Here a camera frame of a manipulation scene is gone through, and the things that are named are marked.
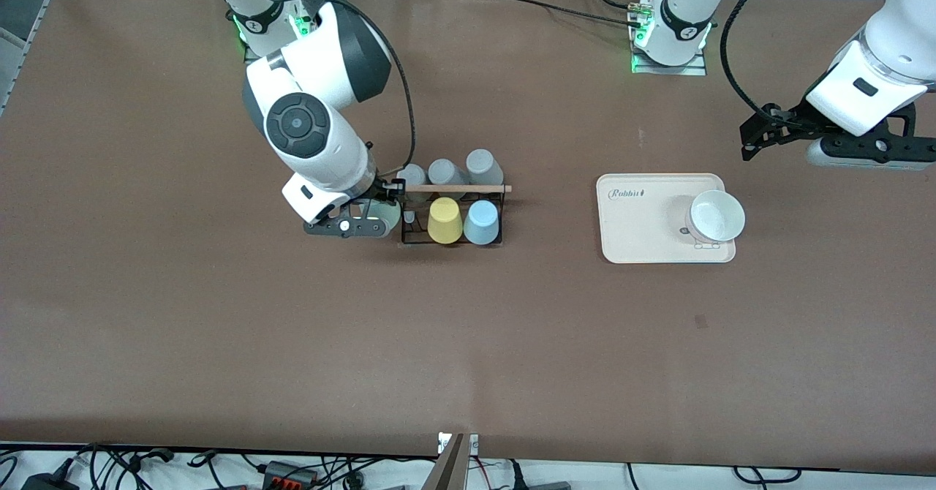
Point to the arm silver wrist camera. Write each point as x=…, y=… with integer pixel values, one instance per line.
x=855, y=150
x=329, y=227

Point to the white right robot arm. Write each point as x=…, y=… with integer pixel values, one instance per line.
x=322, y=66

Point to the grey metal post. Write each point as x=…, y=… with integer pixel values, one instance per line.
x=447, y=472

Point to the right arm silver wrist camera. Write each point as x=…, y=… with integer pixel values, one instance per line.
x=329, y=227

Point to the black power adapter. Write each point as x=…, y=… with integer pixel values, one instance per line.
x=47, y=483

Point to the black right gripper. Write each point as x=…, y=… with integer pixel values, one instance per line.
x=385, y=190

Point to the grey plastic cup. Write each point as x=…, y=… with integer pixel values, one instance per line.
x=444, y=172
x=415, y=175
x=482, y=164

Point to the pale green plastic cup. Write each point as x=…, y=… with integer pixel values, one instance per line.
x=391, y=219

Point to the black box orange buttons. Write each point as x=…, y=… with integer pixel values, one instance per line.
x=281, y=469

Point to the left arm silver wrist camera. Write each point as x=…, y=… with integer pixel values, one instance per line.
x=855, y=150

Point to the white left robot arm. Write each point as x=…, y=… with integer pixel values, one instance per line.
x=687, y=14

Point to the beige tray with print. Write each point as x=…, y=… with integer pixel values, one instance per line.
x=636, y=227

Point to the white bowl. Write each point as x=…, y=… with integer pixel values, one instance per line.
x=716, y=216

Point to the aluminium table edge rail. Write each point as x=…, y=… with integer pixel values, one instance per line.
x=22, y=62

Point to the yellow plastic cup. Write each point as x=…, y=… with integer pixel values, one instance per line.
x=445, y=221

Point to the light blue plastic cup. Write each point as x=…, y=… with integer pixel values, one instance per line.
x=481, y=223

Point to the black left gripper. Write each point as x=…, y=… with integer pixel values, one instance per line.
x=793, y=123

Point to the white mounting bracket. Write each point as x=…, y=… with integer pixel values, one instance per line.
x=474, y=444

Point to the black power plug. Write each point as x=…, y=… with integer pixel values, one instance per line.
x=518, y=475

